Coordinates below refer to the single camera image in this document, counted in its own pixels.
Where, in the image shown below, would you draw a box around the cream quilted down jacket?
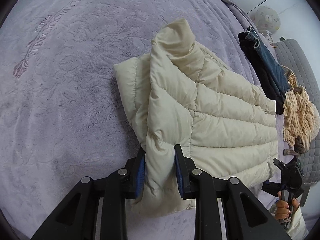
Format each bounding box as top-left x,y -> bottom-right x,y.
114,19 -> 278,217

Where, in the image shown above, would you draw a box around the person's right hand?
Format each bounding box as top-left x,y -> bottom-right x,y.
274,191 -> 303,222

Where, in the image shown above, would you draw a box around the black garment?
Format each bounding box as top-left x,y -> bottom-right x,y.
238,32 -> 285,115

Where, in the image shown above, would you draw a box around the lavender plush bed blanket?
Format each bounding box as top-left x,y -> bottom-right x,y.
0,0 -> 288,240

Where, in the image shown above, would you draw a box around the blue denim jeans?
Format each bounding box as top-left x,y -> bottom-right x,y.
245,27 -> 289,94

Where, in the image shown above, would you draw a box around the white wardrobe doors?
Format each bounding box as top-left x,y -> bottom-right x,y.
233,0 -> 319,48

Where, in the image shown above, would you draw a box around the floral round pillow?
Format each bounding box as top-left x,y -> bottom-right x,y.
251,6 -> 281,35

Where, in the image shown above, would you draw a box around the beige cable-knit sweater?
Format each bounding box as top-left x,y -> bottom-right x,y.
283,70 -> 319,154

